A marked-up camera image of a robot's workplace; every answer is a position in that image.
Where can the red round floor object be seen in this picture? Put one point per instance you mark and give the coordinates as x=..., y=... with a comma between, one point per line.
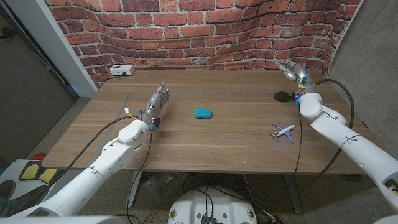
x=38, y=156

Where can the clear plastic bag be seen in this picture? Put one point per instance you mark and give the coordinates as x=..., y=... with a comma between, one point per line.
x=161, y=186

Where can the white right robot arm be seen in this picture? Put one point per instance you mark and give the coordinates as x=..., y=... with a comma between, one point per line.
x=348, y=140

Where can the white door frame post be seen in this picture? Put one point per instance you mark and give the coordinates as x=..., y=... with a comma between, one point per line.
x=53, y=40

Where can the white table leg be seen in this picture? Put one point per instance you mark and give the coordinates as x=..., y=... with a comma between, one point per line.
x=133, y=189

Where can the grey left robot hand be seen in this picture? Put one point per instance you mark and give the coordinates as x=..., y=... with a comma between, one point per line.
x=155, y=104

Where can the white board with yellow shapes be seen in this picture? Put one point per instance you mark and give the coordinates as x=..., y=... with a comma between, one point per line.
x=34, y=172

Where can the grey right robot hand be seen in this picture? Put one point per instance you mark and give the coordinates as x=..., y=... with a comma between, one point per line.
x=298, y=74

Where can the white robot torso base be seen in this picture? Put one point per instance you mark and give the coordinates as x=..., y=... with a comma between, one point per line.
x=192, y=208

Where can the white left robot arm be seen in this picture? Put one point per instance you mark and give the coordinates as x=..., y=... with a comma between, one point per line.
x=99, y=171

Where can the black rubber air blower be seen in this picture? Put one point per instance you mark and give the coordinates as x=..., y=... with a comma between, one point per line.
x=281, y=96

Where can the teal toy car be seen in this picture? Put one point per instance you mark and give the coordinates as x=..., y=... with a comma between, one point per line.
x=203, y=113

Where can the white power strip box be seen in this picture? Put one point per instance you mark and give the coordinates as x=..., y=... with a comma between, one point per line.
x=122, y=69

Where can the red brick printed backdrop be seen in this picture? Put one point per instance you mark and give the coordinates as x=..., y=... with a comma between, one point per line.
x=199, y=34

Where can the person leg and shoe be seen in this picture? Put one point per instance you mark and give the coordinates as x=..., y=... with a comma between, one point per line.
x=18, y=202

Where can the grey tape outline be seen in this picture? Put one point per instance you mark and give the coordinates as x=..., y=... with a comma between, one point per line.
x=199, y=94

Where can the white blue toy airplane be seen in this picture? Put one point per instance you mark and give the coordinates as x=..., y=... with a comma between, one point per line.
x=283, y=132

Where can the grey table leg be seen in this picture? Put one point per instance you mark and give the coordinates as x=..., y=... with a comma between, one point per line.
x=293, y=193

